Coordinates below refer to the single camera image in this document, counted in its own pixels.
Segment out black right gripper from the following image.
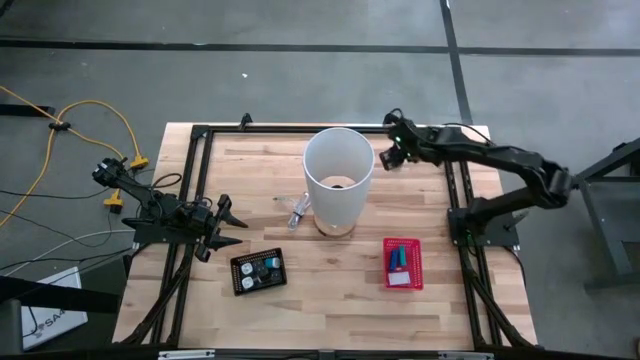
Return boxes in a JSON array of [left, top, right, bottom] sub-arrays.
[[378, 114, 422, 173]]

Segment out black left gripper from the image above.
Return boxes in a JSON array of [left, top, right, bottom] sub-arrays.
[[186, 193, 250, 264]]

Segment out white cylindrical bucket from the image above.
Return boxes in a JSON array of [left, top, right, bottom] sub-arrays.
[[301, 126, 376, 238]]

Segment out black plastic basket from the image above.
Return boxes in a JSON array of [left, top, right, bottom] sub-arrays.
[[229, 247, 289, 298]]

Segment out red plastic basket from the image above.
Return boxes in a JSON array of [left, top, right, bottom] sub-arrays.
[[382, 236, 425, 292]]

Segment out black flat beam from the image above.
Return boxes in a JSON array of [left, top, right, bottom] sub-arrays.
[[0, 274, 121, 316]]

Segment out white printed sign board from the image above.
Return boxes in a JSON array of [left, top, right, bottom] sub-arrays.
[[20, 266, 89, 351]]

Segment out black metal cart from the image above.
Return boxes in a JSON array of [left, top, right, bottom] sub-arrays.
[[551, 137, 640, 296]]

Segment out black desk leg foot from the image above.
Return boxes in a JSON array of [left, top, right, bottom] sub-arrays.
[[0, 103, 55, 117]]

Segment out clear coiled lamp cable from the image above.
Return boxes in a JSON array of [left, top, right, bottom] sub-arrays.
[[273, 192, 312, 231]]

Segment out yellow extension cord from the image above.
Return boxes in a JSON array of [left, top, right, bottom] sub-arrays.
[[0, 84, 150, 229]]

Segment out black aluminium table frame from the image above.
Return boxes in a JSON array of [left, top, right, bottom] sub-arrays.
[[112, 122, 541, 351]]

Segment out grey floor cable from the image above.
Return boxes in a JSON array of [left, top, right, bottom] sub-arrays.
[[4, 228, 137, 276]]

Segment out silver metal bracket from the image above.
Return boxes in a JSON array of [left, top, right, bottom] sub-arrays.
[[438, 351, 495, 360], [157, 349, 216, 360]]

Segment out black floor cable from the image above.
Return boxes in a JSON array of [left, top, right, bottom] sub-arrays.
[[0, 187, 121, 200]]

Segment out grey metal post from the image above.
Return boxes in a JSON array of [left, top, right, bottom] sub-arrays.
[[0, 298, 24, 360]]

